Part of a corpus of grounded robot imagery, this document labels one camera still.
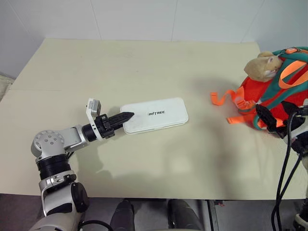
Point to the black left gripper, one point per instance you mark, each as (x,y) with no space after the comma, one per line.
(104,125)

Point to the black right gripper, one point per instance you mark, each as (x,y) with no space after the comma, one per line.
(290,113)

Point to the orange and teal backpack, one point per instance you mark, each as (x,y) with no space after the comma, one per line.
(252,89)

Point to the white box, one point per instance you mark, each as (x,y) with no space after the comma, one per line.
(158,115)

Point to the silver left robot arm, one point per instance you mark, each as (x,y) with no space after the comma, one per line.
(48,142)

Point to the beige plush hamster toy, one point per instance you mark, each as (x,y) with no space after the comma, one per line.
(260,66)

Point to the dark rounded shape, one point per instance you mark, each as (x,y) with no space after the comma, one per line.
(183,215)
(122,215)

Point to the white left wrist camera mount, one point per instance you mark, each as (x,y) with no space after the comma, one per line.
(93,108)

